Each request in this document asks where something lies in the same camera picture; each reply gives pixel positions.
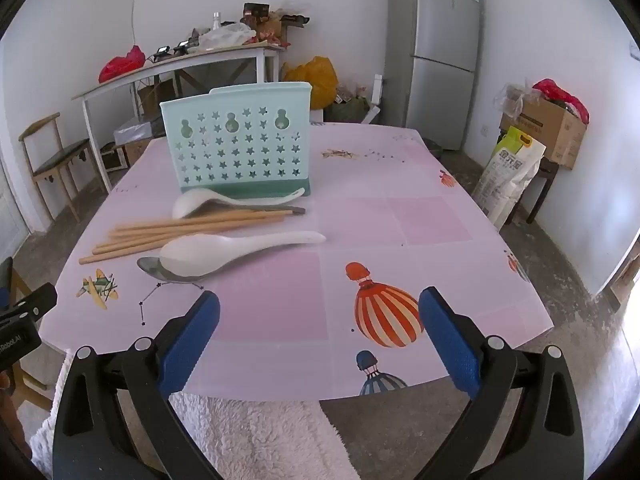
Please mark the bunch of wooden chopsticks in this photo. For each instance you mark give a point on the bunch of wooden chopsticks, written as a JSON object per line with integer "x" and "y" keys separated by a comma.
{"x": 225, "y": 220}

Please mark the clear bottle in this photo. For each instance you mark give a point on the clear bottle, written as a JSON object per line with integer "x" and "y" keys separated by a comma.
{"x": 216, "y": 21}

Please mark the small black device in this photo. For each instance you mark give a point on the small black device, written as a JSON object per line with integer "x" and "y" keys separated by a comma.
{"x": 181, "y": 47}
{"x": 162, "y": 52}

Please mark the dark wooden stool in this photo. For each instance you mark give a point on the dark wooden stool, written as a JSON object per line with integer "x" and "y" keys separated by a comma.
{"x": 547, "y": 170}

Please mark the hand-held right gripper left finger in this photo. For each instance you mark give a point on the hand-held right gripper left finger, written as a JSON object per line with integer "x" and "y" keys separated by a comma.
{"x": 192, "y": 340}

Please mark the yellow plastic bag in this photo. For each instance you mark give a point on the yellow plastic bag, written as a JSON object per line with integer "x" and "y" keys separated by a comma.
{"x": 315, "y": 80}

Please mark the metal spoon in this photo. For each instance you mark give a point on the metal spoon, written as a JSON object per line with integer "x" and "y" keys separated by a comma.
{"x": 150, "y": 266}

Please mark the white and green rice bag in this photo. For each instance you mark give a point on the white and green rice bag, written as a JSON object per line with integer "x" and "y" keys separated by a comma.
{"x": 505, "y": 180}

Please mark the fluffy cream robe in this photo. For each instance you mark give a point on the fluffy cream robe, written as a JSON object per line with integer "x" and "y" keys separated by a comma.
{"x": 250, "y": 435}

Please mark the white upright board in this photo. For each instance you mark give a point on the white upright board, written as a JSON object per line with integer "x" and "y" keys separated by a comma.
{"x": 376, "y": 90}

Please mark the dark green bag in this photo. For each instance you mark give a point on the dark green bag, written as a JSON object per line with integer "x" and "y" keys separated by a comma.
{"x": 350, "y": 109}

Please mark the plastic-covered box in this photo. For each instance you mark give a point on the plastic-covered box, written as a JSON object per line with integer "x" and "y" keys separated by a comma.
{"x": 135, "y": 132}

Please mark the white plastic bag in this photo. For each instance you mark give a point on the white plastic bag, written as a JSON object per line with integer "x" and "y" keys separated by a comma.
{"x": 225, "y": 37}

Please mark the large cardboard box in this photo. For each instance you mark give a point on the large cardboard box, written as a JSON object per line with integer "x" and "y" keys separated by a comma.
{"x": 545, "y": 130}

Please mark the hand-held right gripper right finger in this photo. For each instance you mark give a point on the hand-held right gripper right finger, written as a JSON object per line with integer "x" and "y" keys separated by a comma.
{"x": 450, "y": 345}

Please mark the white ceramic spoon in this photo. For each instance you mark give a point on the white ceramic spoon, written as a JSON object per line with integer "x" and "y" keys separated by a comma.
{"x": 195, "y": 255}
{"x": 187, "y": 205}

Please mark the long white table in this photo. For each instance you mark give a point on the long white table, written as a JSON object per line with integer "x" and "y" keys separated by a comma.
{"x": 200, "y": 57}

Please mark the pink printed tablecloth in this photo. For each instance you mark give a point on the pink printed tablecloth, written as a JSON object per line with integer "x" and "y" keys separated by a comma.
{"x": 300, "y": 310}

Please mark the red plastic bag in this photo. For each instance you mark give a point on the red plastic bag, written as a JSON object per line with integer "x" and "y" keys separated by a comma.
{"x": 120, "y": 67}
{"x": 555, "y": 91}

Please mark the white wall socket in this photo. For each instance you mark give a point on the white wall socket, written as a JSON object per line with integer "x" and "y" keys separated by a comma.
{"x": 487, "y": 130}

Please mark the dark printed box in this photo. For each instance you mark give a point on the dark printed box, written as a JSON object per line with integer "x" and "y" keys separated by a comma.
{"x": 256, "y": 11}

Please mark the pile of assorted packages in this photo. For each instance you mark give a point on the pile of assorted packages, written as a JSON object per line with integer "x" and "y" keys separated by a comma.
{"x": 285, "y": 27}

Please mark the grey refrigerator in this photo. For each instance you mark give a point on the grey refrigerator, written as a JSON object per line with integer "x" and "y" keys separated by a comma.
{"x": 435, "y": 60}

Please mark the teal star-holed utensil holder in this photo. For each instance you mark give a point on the teal star-holed utensil holder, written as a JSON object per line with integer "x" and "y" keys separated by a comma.
{"x": 295, "y": 105}

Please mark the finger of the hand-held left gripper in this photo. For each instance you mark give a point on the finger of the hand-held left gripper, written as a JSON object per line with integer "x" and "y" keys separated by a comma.
{"x": 30, "y": 302}

